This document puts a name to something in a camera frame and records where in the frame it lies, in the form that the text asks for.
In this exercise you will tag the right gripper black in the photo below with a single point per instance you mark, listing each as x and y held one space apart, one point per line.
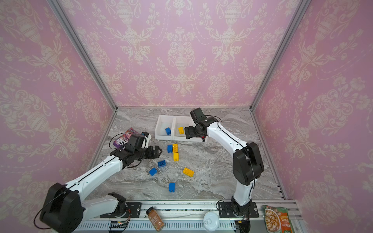
191 128

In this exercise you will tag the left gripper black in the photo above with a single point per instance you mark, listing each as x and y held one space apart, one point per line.
152 155

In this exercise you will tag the blue studded lego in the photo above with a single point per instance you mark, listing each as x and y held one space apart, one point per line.
162 164

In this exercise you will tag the yellow square lego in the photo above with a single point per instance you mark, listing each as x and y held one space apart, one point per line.
176 156

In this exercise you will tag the white three-compartment bin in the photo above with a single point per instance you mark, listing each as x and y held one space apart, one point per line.
173 122

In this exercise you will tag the yellow long lego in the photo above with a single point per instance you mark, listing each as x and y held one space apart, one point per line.
175 148
188 172

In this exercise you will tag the blue lego bottom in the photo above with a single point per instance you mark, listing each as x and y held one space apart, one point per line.
172 187

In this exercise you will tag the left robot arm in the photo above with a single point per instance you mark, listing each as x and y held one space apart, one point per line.
66 207

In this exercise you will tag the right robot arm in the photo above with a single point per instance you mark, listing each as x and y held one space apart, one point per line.
247 165

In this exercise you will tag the purple snack bag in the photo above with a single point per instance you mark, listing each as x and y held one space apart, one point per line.
122 139

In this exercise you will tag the brown spice jar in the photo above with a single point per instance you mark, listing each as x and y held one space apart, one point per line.
155 219

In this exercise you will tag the small circuit board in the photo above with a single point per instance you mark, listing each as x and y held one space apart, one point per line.
118 225

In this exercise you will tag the white round lid cup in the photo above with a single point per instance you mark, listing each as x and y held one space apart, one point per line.
211 222

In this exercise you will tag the green noodle packet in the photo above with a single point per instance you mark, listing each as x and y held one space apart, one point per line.
277 220

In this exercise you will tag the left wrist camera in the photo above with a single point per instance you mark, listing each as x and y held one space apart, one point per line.
147 138

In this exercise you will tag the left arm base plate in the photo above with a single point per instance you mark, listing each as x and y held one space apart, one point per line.
131 209

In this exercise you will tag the aluminium front rail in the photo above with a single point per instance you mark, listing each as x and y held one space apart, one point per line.
187 217

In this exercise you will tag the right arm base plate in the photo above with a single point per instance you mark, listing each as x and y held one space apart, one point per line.
230 210

